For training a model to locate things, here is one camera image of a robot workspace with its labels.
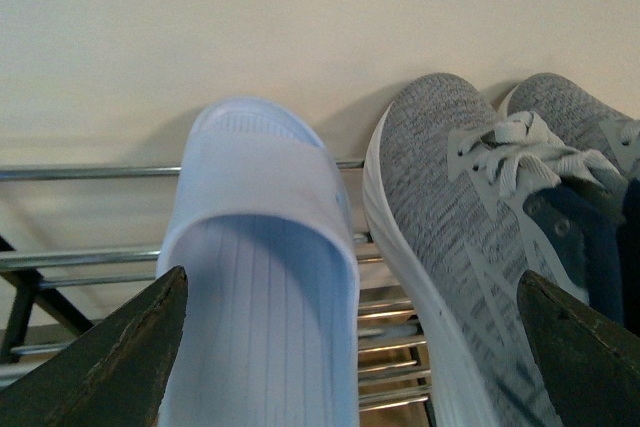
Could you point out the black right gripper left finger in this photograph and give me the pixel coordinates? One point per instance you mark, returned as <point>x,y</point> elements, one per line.
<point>113,375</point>

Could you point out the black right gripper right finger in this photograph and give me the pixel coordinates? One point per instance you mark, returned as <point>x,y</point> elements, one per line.
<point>589,364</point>

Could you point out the light blue slipper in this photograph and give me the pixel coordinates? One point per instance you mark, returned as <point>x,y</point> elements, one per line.
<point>262,226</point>

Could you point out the grey knit sneaker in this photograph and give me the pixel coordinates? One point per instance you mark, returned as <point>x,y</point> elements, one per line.
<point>461,203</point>
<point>584,122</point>

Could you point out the black metal shoe rack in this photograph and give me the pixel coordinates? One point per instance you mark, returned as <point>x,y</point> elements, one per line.
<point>394,376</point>

